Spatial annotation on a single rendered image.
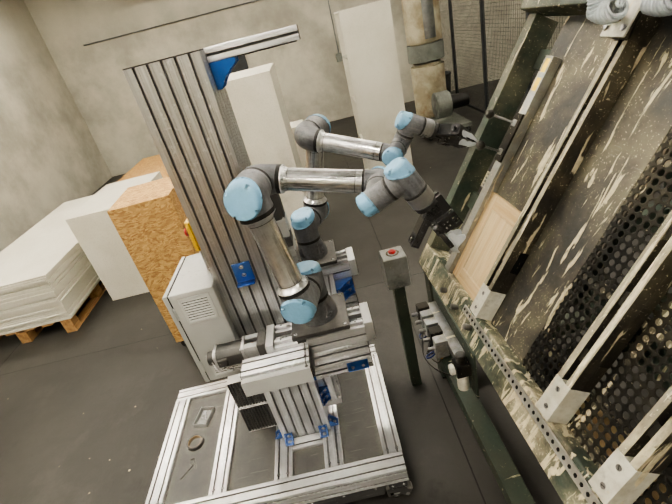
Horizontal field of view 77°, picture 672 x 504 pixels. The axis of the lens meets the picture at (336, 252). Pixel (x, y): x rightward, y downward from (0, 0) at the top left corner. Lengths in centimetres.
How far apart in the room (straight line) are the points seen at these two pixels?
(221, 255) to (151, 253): 159
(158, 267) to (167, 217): 40
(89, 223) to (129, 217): 149
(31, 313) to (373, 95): 427
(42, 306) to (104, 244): 76
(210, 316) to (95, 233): 297
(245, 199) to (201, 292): 60
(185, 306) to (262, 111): 245
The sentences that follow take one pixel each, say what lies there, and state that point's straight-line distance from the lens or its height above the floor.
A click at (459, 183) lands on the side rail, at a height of 121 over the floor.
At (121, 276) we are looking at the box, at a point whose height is 25.
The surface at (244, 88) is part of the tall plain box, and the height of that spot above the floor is 167.
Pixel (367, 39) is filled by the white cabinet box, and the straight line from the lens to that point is 543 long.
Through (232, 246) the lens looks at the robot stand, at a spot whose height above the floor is 135.
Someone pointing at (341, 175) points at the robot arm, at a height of 159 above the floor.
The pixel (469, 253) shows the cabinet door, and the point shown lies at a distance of 195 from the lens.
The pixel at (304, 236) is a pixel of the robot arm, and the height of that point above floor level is 117.
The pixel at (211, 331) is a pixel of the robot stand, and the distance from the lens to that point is 186.
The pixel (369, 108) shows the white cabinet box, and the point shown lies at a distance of 551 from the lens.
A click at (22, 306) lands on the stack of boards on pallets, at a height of 39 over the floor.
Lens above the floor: 203
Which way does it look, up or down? 29 degrees down
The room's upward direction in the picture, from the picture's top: 15 degrees counter-clockwise
